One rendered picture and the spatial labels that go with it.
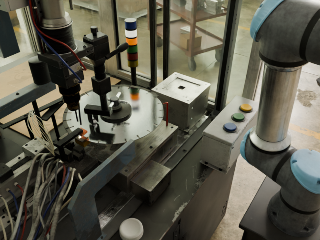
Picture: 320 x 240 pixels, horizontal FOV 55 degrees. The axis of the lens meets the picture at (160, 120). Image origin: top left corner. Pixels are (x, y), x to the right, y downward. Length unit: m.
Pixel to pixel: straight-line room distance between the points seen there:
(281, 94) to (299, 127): 1.95
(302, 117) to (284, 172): 1.95
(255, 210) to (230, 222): 0.88
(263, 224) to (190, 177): 0.28
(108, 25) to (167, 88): 0.49
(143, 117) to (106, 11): 0.68
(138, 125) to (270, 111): 0.41
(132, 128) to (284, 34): 0.53
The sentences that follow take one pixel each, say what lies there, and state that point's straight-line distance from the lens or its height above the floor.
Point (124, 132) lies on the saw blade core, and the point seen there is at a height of 0.95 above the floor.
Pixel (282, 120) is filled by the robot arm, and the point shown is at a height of 1.08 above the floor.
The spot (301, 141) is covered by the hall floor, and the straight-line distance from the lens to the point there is 2.60.
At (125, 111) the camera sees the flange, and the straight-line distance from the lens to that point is 1.04.
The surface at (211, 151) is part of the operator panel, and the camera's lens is 1.10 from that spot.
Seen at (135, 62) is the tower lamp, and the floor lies 0.99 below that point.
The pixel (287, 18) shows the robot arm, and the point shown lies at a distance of 0.69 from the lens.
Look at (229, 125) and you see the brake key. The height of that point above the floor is 0.91.
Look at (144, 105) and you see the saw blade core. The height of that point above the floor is 0.95.
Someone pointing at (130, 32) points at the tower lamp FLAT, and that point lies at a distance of 1.22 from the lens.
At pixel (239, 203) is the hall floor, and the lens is 2.03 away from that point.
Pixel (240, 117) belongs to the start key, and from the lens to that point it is 1.13.
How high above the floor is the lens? 1.57
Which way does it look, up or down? 38 degrees down
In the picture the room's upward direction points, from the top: straight up
